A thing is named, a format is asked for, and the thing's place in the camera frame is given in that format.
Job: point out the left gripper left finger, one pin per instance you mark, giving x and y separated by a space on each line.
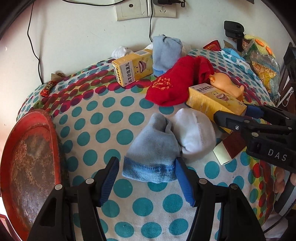
55 219

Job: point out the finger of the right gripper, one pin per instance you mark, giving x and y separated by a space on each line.
269 113
246 124

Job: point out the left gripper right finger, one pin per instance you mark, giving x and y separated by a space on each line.
237 219

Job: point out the dark red small box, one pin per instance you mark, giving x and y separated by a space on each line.
229 148

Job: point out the yellow medicine box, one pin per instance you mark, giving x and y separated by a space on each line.
133 67
208 100

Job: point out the orange rubber toy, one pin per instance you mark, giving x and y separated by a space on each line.
223 82

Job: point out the red sock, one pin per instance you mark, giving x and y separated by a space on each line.
172 87

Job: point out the grey blue sock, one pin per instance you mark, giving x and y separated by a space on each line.
151 156

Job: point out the light blue sock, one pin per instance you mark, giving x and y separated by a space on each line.
165 53

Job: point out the dark wooden furniture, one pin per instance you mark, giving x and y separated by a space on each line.
287 80

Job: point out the clear snack bag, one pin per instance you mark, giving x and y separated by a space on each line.
265 67

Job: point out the red round tray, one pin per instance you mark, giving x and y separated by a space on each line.
30 168

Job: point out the blue white cloth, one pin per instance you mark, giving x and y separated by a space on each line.
233 55

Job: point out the polka dot bed sheet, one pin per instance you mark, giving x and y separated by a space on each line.
96 119

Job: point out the red packet far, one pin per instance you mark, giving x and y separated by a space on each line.
213 46

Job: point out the red candy wrapper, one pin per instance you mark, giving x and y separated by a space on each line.
45 92

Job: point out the black power adapter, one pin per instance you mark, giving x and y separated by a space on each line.
169 2

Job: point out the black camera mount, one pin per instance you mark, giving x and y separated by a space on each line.
235 31

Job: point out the white wall socket plate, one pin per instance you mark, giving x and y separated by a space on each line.
135 9

